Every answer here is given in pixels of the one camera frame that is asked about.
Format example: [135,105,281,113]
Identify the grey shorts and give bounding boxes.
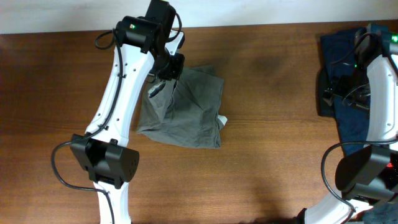
[136,65,228,149]

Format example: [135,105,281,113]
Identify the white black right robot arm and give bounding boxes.
[293,24,397,223]

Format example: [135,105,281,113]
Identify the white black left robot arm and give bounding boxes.
[70,1,185,223]

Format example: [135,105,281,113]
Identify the navy blue folded garment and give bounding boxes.
[320,28,369,142]

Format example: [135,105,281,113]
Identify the black garment under stack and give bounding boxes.
[316,67,335,118]

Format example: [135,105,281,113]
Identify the dark teal garment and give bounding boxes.
[362,203,397,224]

